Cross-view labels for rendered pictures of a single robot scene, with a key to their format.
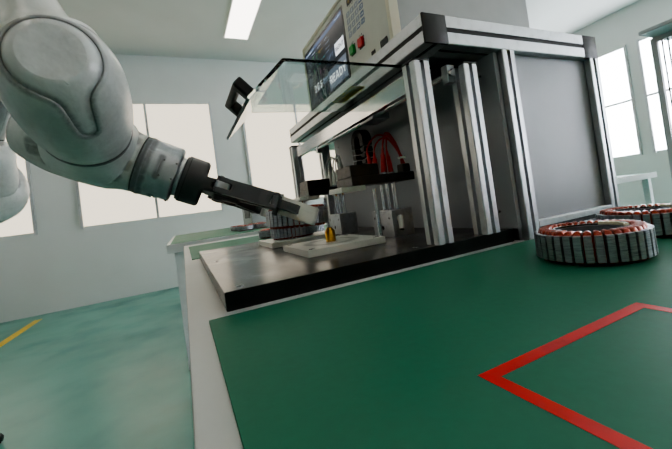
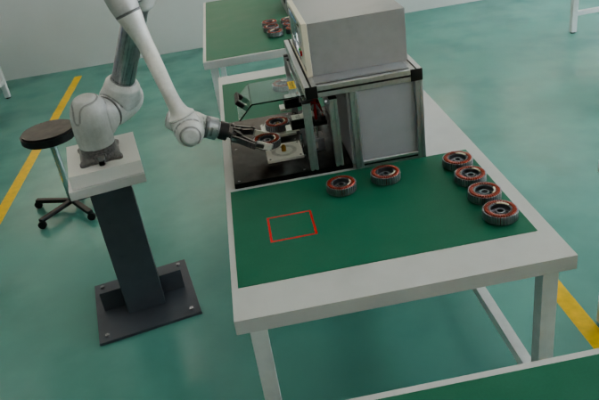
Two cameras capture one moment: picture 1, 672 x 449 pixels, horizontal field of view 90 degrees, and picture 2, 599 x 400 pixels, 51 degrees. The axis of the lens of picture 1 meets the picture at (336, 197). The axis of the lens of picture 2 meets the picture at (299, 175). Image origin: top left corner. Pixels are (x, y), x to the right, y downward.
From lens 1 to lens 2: 2.08 m
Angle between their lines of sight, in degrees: 35
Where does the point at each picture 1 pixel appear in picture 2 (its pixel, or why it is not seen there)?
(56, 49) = (191, 135)
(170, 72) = not seen: outside the picture
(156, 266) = (184, 20)
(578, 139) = (402, 121)
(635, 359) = (287, 219)
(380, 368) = (255, 214)
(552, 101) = (385, 106)
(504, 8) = (385, 35)
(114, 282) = not seen: hidden behind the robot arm
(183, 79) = not seen: outside the picture
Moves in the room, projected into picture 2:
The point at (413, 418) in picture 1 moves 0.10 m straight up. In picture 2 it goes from (252, 222) to (248, 197)
